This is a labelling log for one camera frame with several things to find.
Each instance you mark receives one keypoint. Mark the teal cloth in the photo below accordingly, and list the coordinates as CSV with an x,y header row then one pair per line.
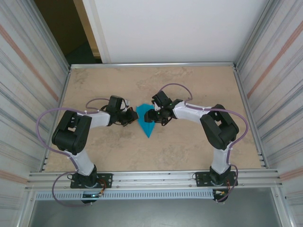
x,y
142,113

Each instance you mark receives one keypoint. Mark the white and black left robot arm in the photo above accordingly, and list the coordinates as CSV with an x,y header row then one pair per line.
x,y
71,137

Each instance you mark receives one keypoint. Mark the grey metal sheet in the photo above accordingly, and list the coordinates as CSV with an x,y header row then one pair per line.
x,y
154,215

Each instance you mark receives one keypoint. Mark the small green-lit circuit board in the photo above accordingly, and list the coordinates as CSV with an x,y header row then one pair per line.
x,y
92,195

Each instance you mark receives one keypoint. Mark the beige door edge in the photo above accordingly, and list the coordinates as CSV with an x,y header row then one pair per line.
x,y
85,23

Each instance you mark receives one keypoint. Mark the long aluminium table edge rail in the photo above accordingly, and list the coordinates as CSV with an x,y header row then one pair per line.
x,y
154,65

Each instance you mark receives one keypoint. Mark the short aluminium table edge rail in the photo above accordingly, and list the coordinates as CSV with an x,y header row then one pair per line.
x,y
238,80
64,91

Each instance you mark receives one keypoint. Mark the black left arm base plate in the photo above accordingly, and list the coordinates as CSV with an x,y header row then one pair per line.
x,y
106,179

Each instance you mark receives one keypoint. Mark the wide aluminium mounting rail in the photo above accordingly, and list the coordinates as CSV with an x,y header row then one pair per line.
x,y
154,179

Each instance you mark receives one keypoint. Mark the white door frame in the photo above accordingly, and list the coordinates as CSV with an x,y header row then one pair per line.
x,y
98,35

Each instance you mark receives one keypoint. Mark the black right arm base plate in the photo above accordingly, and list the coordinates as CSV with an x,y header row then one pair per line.
x,y
201,179

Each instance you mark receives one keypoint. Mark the aluminium upright post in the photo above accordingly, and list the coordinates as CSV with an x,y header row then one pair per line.
x,y
253,35
55,40

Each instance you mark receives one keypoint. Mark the aluminium frame leg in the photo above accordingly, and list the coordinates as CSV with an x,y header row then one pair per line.
x,y
26,208
281,208

